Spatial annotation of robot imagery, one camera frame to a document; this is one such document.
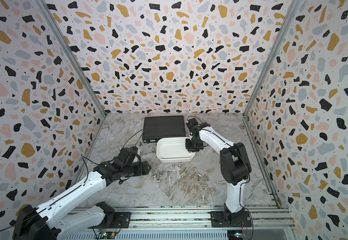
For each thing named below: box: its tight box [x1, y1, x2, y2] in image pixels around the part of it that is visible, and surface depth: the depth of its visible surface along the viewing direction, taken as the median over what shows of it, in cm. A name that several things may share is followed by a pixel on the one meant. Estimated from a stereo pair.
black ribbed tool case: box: [142, 115, 186, 143], surface depth 109 cm
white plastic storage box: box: [156, 136, 196, 163], surface depth 100 cm
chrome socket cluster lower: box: [156, 171, 161, 183], surface depth 90 cm
